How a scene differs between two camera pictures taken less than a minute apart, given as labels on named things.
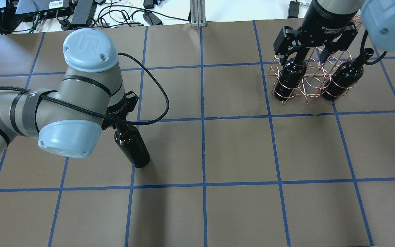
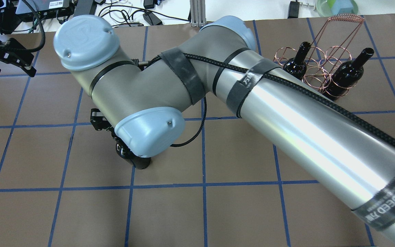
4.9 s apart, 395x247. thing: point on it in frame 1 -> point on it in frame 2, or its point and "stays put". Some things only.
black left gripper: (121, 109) -> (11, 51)
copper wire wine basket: (304, 74) stays put
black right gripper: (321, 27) -> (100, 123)
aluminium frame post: (198, 18) stays put
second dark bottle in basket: (346, 75) stays put
